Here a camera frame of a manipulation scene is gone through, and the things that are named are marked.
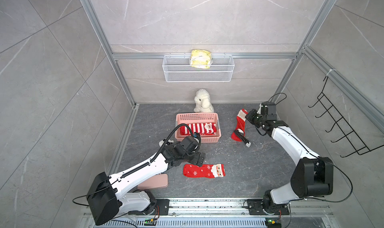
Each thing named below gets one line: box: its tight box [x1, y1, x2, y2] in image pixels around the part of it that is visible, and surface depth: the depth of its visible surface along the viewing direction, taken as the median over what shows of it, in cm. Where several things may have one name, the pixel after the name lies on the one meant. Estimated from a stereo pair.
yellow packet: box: [190, 49, 212, 69], surface depth 88 cm
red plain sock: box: [231, 108, 249, 142], surface depth 95 cm
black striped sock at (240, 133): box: [234, 128, 251, 148], surface depth 96 cm
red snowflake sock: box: [183, 163, 226, 179], surface depth 87 cm
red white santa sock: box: [180, 122, 217, 135], surface depth 102 cm
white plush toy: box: [193, 89, 214, 113], surface depth 100 cm
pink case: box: [137, 173, 169, 190], surface depth 83 cm
